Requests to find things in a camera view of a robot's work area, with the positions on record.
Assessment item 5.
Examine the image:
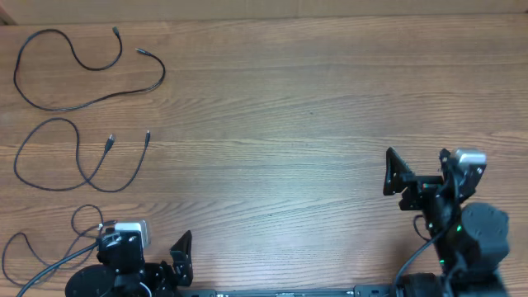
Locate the separated black usb cable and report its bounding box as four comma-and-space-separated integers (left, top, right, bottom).
12, 26, 167, 112

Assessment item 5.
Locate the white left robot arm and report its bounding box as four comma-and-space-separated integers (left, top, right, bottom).
65, 229, 193, 297

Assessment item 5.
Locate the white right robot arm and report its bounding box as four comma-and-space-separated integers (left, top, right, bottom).
383, 148, 510, 296

